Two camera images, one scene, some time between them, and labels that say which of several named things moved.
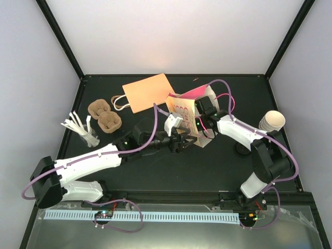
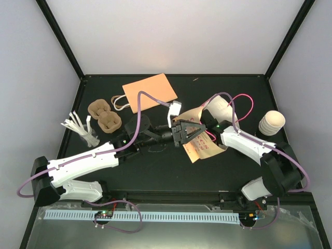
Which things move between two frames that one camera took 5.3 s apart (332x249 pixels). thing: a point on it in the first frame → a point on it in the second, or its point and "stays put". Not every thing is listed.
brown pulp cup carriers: (109, 121) stays put
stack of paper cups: (272, 120) stays put
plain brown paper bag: (143, 94) stays put
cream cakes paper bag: (197, 109) → (204, 143)
